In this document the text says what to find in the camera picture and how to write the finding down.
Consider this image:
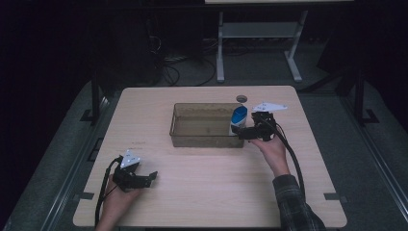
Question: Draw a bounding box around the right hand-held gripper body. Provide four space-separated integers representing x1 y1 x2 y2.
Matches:
251 102 288 142

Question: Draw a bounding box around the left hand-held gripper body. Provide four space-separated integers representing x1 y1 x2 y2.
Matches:
112 149 143 193

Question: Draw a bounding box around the white bottle with blue cap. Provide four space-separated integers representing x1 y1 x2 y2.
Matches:
228 105 249 137

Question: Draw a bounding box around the transparent brown plastic bin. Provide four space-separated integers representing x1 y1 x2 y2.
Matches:
168 102 247 149

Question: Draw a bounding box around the person's right hand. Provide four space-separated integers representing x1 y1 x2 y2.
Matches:
249 138 292 178

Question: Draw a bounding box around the person's left hand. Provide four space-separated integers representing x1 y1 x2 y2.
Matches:
98 175 142 223

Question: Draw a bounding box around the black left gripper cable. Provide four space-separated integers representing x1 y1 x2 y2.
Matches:
94 155 123 229

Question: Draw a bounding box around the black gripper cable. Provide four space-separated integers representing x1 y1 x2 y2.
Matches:
94 155 123 229
259 115 306 197

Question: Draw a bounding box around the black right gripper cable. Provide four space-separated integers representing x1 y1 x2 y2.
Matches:
259 115 306 197

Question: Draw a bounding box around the aluminium floor rail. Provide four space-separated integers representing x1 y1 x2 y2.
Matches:
39 95 112 231
340 95 408 213

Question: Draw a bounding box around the black metal stand post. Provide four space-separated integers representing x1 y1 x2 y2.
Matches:
354 68 380 127
80 68 102 126

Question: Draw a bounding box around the white metal-frame desk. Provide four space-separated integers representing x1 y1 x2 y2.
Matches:
205 0 354 84

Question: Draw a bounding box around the tangle of black floor cables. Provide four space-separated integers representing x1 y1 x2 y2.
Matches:
148 35 217 88

